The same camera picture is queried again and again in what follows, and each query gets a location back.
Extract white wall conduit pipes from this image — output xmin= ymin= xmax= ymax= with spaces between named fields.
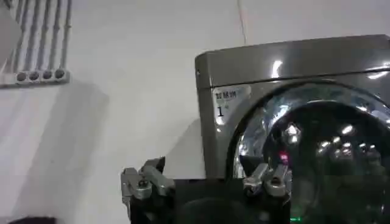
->
xmin=5 ymin=0 xmax=73 ymax=71

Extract white label sticker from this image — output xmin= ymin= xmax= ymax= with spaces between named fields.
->
xmin=211 ymin=84 xmax=252 ymax=126

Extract grey dryer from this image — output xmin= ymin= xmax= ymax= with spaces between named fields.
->
xmin=194 ymin=33 xmax=390 ymax=224

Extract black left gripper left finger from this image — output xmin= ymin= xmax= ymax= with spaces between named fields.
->
xmin=120 ymin=156 xmax=176 ymax=205

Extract thin white wall cable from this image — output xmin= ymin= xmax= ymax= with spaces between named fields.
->
xmin=236 ymin=0 xmax=247 ymax=46

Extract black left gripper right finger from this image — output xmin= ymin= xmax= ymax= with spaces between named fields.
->
xmin=239 ymin=154 xmax=293 ymax=198

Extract white conduit junction box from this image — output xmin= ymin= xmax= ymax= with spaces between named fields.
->
xmin=0 ymin=68 xmax=71 ymax=89

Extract round glass dryer door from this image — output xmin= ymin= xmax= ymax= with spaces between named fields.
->
xmin=225 ymin=79 xmax=390 ymax=224

